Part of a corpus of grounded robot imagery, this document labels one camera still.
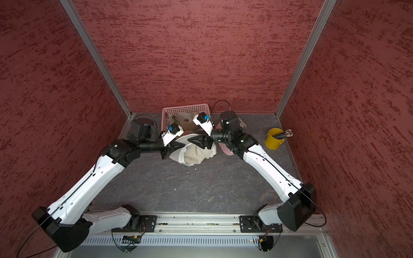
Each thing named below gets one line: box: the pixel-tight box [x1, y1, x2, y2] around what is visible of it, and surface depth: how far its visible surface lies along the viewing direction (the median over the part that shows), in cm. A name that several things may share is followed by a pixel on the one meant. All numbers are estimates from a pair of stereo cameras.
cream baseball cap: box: [168, 133, 217, 167], surface depth 79 cm
